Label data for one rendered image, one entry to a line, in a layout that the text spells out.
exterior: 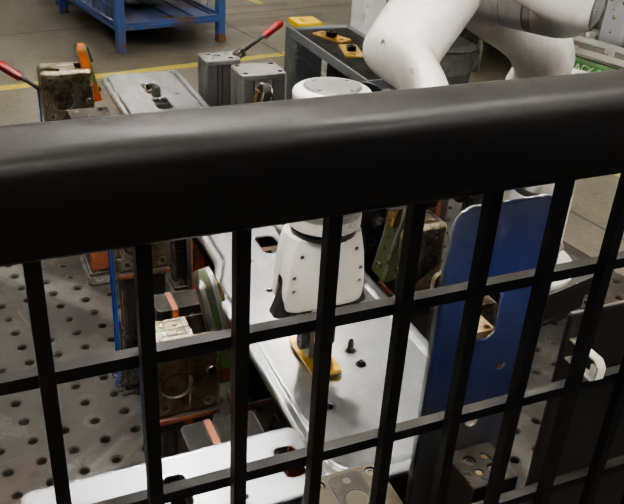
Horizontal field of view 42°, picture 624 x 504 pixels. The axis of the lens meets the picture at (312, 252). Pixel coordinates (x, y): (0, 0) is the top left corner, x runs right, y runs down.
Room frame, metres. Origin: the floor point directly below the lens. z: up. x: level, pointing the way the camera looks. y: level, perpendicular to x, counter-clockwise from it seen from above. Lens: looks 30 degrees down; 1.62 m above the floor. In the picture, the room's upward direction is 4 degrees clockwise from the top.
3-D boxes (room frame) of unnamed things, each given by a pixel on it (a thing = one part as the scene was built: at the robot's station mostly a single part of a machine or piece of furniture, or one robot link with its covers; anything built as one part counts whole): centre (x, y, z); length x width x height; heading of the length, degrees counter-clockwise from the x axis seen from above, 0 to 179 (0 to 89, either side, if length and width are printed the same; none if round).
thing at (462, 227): (0.59, -0.16, 1.17); 0.12 x 0.01 x 0.34; 115
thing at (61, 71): (1.71, 0.56, 0.88); 0.15 x 0.11 x 0.36; 115
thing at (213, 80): (1.86, 0.24, 0.88); 0.11 x 0.10 x 0.36; 115
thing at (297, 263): (0.81, -0.01, 1.14); 0.10 x 0.07 x 0.11; 115
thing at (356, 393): (1.27, 0.16, 1.00); 1.38 x 0.22 x 0.02; 25
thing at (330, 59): (1.61, -0.06, 1.16); 0.37 x 0.14 x 0.02; 25
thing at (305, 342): (0.80, 0.01, 1.05); 0.03 x 0.03 x 0.07; 25
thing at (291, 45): (1.84, 0.05, 0.92); 0.08 x 0.08 x 0.44; 25
